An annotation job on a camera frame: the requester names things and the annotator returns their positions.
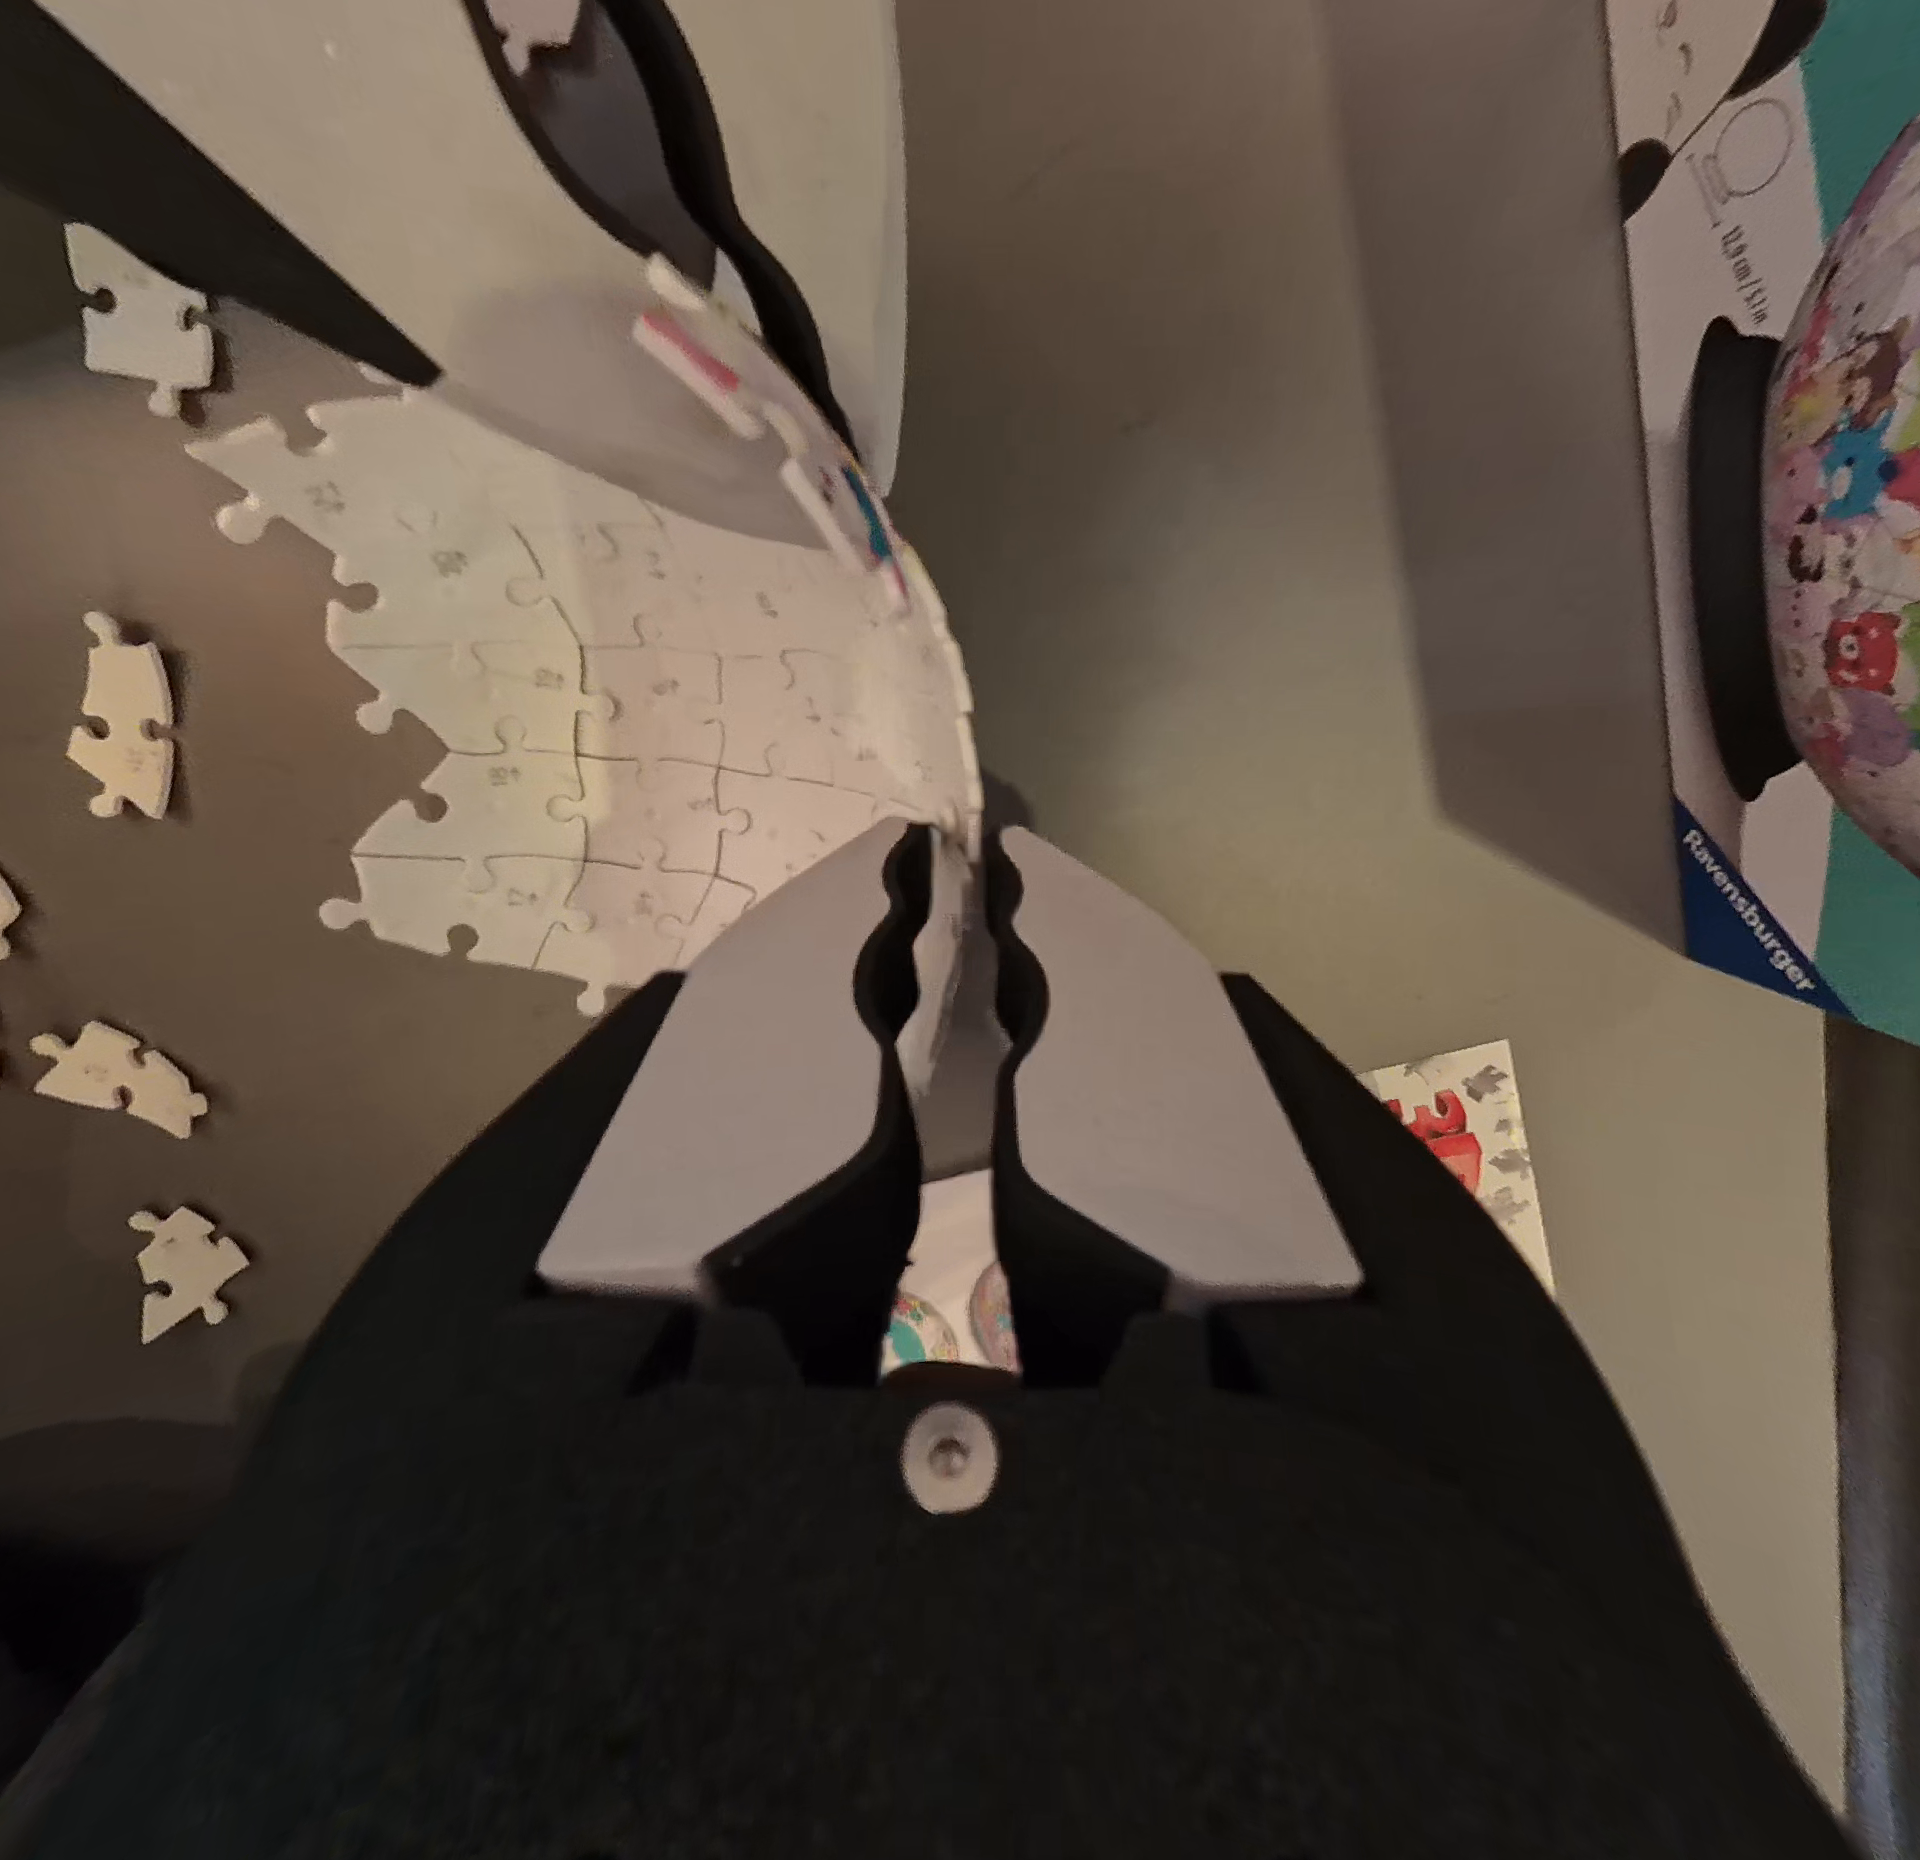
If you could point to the puzzle instruction leaflet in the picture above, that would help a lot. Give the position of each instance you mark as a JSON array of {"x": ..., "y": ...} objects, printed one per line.
[{"x": 1470, "y": 1156}]

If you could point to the colourful puzzle ball box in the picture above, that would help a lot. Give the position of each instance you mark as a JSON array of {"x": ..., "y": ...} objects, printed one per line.
[{"x": 1846, "y": 390}]

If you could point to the white puzzle piece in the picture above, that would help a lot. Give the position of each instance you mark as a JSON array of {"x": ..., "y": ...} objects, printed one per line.
[
  {"x": 121, "y": 1076},
  {"x": 129, "y": 713},
  {"x": 189, "y": 1268},
  {"x": 8, "y": 916},
  {"x": 143, "y": 315}
]

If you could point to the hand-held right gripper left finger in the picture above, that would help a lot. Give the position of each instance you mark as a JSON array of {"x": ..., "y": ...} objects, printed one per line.
[{"x": 735, "y": 1123}]

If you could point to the partly built white puzzle ball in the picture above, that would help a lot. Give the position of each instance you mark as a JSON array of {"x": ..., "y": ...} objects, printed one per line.
[{"x": 632, "y": 735}]

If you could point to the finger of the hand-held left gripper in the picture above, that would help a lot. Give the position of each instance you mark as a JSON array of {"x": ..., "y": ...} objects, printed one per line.
[
  {"x": 374, "y": 136},
  {"x": 825, "y": 120}
]

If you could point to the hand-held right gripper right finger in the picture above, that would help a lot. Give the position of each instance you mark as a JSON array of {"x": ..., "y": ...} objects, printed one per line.
[{"x": 1171, "y": 1123}]

